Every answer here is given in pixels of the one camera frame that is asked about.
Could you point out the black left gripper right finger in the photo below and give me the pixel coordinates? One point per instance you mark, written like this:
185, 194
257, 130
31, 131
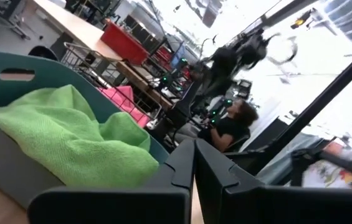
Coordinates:
256, 205

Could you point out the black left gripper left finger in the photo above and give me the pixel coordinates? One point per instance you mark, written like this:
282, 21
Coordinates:
116, 205

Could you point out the green microfiber towel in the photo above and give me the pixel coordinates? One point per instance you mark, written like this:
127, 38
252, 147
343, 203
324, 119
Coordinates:
69, 143

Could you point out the pink microfiber towel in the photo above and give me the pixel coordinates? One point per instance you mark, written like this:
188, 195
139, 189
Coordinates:
126, 102

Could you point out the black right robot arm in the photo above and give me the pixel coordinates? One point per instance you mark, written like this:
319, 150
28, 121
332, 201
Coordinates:
222, 62

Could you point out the blue grey hanging cloth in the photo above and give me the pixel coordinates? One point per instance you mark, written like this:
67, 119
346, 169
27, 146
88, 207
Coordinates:
284, 165

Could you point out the floral printed cloth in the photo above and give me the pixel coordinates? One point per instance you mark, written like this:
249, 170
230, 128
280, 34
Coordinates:
325, 177

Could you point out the person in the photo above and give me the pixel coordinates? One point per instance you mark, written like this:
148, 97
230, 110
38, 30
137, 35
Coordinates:
228, 130

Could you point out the brown wooden workbench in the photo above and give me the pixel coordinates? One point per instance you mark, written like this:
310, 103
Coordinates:
144, 87

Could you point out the teal plastic basket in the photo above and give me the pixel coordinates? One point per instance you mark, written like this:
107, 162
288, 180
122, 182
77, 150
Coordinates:
54, 74

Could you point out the small red plastic bin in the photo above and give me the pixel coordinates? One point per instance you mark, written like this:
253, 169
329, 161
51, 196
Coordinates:
163, 54

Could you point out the large red plastic bin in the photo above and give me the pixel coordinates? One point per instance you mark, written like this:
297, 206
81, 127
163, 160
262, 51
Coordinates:
122, 43

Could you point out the black round chair back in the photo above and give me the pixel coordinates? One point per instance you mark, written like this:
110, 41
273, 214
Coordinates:
43, 53

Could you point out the long light wooden table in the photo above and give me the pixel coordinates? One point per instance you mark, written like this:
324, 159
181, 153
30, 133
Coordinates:
76, 28

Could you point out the black aluminium frame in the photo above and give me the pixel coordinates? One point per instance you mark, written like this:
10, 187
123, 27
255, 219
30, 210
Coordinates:
319, 105

